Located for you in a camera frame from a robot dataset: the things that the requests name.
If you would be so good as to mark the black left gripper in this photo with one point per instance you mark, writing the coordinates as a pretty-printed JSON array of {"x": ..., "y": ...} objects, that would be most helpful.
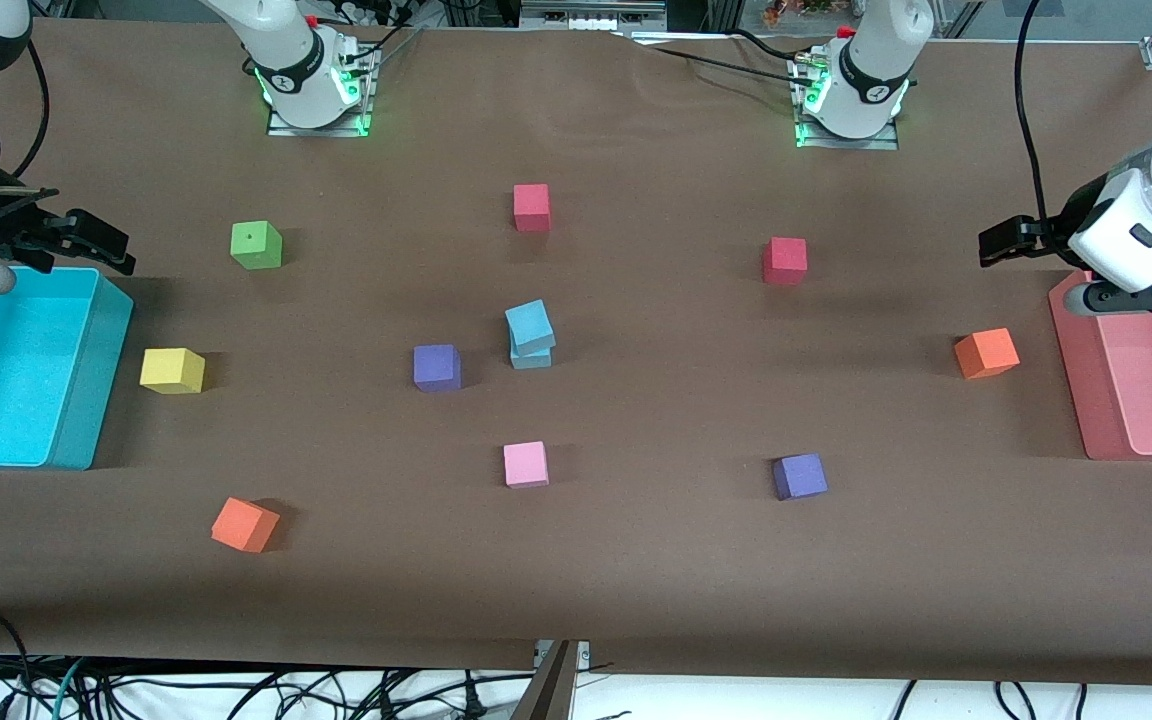
[{"x": 1048, "y": 233}]

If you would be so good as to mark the light blue foam block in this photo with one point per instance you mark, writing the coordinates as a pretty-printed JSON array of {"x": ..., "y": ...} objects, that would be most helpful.
[
  {"x": 529, "y": 325},
  {"x": 533, "y": 361}
]

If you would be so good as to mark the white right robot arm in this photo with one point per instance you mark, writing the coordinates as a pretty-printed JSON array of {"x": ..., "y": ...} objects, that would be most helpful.
[{"x": 286, "y": 60}]

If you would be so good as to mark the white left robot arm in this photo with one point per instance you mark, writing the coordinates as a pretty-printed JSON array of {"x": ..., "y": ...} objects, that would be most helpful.
[{"x": 1136, "y": 225}]

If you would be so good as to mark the orange foam block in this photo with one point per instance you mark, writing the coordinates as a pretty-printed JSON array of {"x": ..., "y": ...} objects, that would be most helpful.
[
  {"x": 986, "y": 353},
  {"x": 244, "y": 525}
]

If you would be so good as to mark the cyan plastic bin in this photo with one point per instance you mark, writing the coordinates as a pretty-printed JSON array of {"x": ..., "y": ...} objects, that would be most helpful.
[{"x": 6, "y": 370}]

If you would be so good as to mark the yellow foam block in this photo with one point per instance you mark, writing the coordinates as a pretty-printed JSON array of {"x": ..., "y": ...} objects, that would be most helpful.
[{"x": 171, "y": 370}]

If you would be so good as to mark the green foam block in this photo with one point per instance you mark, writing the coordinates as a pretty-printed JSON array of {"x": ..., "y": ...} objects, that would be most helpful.
[{"x": 256, "y": 245}]

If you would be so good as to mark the pink plastic bin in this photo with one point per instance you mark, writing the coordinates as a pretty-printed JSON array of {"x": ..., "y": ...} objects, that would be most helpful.
[{"x": 1146, "y": 400}]

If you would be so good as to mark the red foam block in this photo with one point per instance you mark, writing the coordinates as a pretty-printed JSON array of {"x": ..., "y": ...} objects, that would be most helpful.
[
  {"x": 784, "y": 260},
  {"x": 531, "y": 205}
]

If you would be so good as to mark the purple foam block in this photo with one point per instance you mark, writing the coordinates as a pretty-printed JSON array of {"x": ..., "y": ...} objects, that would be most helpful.
[
  {"x": 436, "y": 367},
  {"x": 799, "y": 477}
]

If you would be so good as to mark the white power strip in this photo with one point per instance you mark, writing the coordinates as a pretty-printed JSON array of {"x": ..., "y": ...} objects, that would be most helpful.
[{"x": 371, "y": 12}]

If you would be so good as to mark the grey equipment box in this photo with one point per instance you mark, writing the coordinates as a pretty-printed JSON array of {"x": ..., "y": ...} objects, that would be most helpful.
[{"x": 591, "y": 14}]

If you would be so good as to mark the pink foam block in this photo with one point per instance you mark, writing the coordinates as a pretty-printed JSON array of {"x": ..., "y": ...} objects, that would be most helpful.
[{"x": 526, "y": 465}]

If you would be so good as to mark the brown table cover sheet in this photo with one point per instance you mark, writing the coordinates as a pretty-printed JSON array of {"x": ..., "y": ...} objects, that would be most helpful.
[{"x": 636, "y": 560}]

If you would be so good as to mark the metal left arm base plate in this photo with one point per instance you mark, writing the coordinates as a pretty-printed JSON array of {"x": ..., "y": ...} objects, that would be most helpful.
[{"x": 881, "y": 142}]

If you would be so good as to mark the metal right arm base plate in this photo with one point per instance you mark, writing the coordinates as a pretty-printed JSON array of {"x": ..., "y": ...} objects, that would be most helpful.
[{"x": 356, "y": 115}]

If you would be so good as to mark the grey metal post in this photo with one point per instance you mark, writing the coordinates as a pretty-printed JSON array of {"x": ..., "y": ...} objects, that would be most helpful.
[{"x": 548, "y": 690}]

